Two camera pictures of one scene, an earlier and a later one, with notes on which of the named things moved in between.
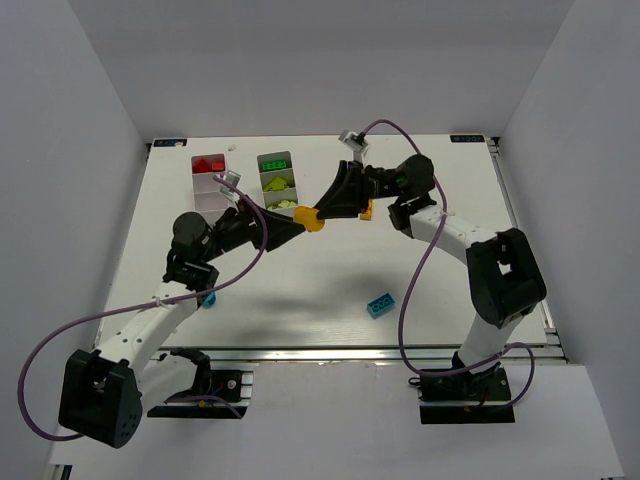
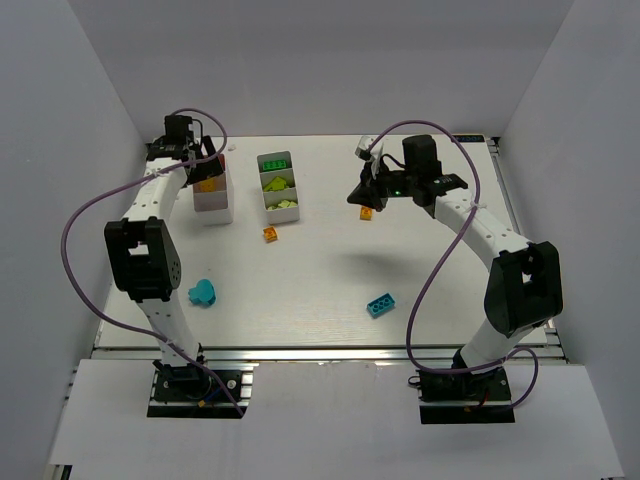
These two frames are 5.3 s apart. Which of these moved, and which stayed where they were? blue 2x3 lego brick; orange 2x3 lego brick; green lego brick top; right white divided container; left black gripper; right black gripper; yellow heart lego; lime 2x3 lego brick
Moved: right black gripper; left black gripper; yellow heart lego
Stayed: blue 2x3 lego brick; orange 2x3 lego brick; right white divided container; lime 2x3 lego brick; green lego brick top
